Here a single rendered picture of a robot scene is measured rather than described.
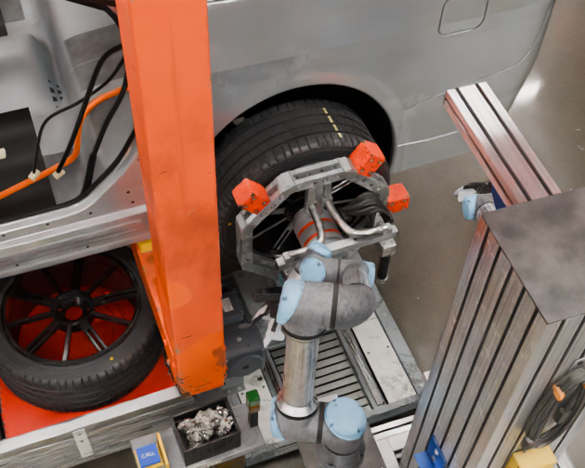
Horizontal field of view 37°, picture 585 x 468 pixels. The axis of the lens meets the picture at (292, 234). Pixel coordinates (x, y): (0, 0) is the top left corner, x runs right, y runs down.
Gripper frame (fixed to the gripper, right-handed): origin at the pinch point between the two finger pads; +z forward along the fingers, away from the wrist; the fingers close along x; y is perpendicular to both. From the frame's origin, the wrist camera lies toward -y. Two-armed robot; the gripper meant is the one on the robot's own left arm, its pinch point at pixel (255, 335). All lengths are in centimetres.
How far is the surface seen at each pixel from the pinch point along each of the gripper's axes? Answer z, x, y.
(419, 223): -41, 118, 105
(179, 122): -54, -39, -69
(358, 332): 5, 68, 78
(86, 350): 60, 69, -19
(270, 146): -49, 33, -17
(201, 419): 37.1, 6.7, 4.2
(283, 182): -42.5, 23.3, -10.1
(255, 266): -9.2, 37.9, 5.4
